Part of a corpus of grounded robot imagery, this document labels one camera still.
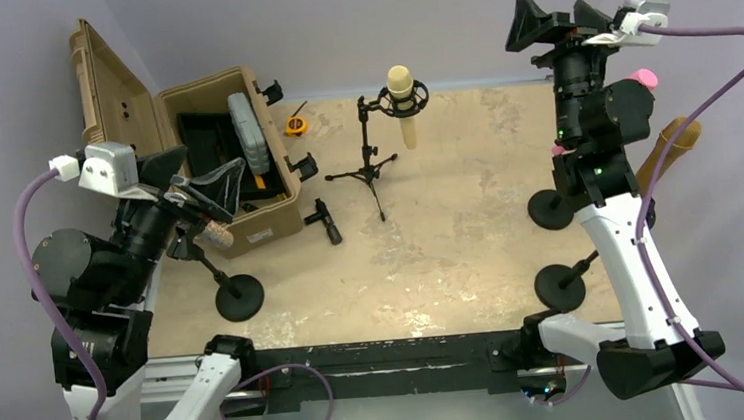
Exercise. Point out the pink mic round-base stand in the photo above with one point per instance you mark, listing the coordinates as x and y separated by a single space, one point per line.
549 210

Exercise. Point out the black round-base mic stand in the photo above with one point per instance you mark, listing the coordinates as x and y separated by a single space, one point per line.
238 298

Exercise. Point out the gold microphone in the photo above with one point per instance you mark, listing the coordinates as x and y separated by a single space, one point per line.
675 140

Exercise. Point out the black tray in case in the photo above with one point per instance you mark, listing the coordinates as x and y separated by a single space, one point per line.
212 141

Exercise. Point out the yellow tape measure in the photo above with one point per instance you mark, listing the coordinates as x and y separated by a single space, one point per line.
296 125

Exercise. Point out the cream beige microphone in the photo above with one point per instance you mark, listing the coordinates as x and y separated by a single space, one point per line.
400 86

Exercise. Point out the glitter microphone with grey head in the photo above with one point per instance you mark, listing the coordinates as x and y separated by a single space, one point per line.
217 235

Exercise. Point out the tan hard equipment case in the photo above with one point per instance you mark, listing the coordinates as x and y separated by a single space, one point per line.
118 107

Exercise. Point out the grey plastic tool case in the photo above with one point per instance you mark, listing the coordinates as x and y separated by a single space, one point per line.
249 132

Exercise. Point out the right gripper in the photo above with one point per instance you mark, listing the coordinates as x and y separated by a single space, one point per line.
586 16

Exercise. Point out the pink microphone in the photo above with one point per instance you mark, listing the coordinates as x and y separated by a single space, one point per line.
643 76

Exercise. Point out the black tripod mic stand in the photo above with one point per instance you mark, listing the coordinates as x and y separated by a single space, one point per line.
369 172

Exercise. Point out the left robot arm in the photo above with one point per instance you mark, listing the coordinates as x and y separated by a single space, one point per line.
97 291

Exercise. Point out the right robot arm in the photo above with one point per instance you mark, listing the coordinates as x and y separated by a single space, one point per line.
596 187

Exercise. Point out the gold mic shock-mount stand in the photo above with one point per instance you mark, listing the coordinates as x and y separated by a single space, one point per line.
560 287

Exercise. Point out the black mic clip adapter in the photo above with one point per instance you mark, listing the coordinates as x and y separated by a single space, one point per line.
322 214

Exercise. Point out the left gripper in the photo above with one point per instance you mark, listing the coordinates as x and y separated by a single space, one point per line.
216 190

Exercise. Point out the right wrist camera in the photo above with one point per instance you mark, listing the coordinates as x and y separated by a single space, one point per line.
625 29

